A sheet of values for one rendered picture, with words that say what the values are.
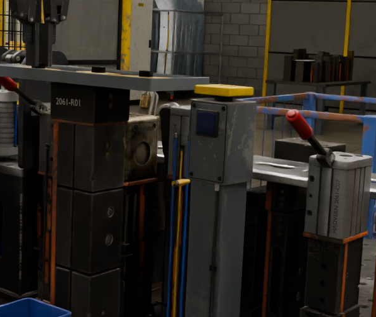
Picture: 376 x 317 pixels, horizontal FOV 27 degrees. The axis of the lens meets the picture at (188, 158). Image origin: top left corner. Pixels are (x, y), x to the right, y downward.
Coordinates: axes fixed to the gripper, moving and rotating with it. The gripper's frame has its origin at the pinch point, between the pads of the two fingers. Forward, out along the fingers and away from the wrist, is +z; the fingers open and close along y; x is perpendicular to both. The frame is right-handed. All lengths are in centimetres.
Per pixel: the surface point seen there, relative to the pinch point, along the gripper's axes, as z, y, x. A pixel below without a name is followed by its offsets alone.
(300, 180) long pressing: 20.3, 31.9, -30.4
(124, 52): 9, 248, 315
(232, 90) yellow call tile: 4.5, 6.7, -39.2
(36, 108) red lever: 11.8, 6.6, 11.9
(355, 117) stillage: 27, 195, 82
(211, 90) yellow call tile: 4.7, 5.5, -36.4
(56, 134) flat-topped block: 14.0, -0.8, -7.2
